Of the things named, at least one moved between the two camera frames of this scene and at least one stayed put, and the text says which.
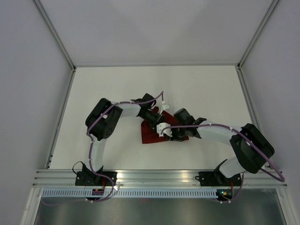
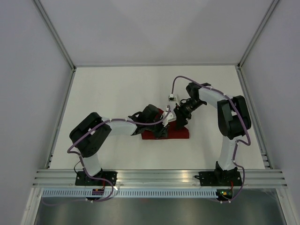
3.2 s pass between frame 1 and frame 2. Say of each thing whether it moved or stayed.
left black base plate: stayed
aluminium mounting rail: stayed
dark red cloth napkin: moved
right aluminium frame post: stayed
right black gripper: moved
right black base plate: stayed
